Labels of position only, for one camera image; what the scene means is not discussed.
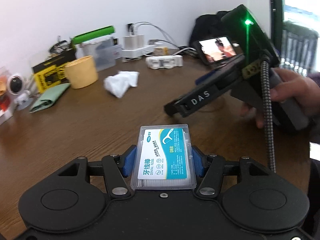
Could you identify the white red box stack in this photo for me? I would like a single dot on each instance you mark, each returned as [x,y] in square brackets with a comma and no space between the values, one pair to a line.
[7,104]

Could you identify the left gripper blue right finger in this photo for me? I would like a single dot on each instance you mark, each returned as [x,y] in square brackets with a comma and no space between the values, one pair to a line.
[200,161]

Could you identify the small yellow white cube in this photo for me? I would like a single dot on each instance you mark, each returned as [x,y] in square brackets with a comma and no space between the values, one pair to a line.
[161,51]

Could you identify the smartphone with lit screen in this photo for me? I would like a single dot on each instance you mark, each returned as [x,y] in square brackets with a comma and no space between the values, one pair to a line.
[216,50]

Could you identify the green folded cloth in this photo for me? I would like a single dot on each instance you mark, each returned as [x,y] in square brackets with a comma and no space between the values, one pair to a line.
[49,97]

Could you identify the white tissue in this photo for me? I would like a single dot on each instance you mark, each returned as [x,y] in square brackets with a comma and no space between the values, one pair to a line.
[118,84]

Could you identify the black bag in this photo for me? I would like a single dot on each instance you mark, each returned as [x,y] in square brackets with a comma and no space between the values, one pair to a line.
[208,26]

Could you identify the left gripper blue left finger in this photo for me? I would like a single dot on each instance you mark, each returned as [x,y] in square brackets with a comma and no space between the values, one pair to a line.
[127,160]

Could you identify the green handled clear container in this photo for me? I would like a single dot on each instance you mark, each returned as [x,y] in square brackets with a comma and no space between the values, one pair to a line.
[97,44]

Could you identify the white astronaut robot toy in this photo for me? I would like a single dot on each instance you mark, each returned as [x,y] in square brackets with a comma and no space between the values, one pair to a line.
[17,86]

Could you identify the white power strip with chargers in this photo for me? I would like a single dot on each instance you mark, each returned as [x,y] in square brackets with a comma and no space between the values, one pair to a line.
[134,45]

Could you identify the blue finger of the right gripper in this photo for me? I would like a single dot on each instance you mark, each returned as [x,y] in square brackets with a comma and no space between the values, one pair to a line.
[172,108]

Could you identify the clear dental floss box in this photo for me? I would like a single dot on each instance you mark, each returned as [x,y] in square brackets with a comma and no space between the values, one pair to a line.
[163,160]

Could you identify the yellow ceramic mug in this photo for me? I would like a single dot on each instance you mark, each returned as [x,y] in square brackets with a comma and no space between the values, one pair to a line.
[81,72]

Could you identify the person's right hand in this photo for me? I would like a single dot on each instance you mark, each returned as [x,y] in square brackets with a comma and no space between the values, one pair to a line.
[305,89]

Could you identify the yellow black cardboard box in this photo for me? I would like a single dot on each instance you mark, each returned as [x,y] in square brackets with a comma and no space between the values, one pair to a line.
[51,72]

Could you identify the black camera with green light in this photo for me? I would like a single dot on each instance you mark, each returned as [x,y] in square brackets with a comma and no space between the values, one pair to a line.
[243,28]

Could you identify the white plastic bracket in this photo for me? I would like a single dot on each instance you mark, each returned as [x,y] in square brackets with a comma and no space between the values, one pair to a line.
[164,62]

